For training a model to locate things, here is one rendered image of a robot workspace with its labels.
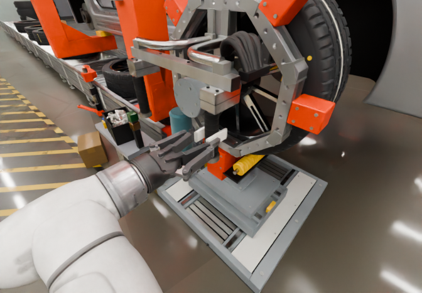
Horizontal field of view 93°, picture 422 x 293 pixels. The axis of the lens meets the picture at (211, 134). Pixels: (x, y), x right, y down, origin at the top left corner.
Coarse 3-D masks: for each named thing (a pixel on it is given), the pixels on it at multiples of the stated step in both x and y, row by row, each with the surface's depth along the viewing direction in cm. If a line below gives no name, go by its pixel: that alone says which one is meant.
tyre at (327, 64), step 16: (320, 0) 55; (304, 16) 50; (320, 16) 51; (336, 16) 58; (288, 32) 55; (304, 32) 52; (320, 32) 50; (336, 32) 55; (304, 48) 53; (320, 48) 51; (336, 48) 55; (320, 64) 52; (336, 64) 55; (320, 80) 54; (336, 80) 58; (320, 96) 56; (336, 96) 64; (288, 144) 70
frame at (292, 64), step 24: (192, 0) 62; (216, 0) 57; (240, 0) 52; (192, 24) 72; (264, 24) 50; (288, 48) 50; (288, 72) 50; (288, 96) 53; (192, 120) 91; (240, 144) 79; (264, 144) 67
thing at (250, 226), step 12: (192, 180) 124; (204, 192) 118; (276, 192) 115; (216, 204) 114; (228, 204) 113; (264, 204) 113; (276, 204) 112; (228, 216) 110; (240, 216) 106; (252, 216) 104; (264, 216) 104; (252, 228) 99
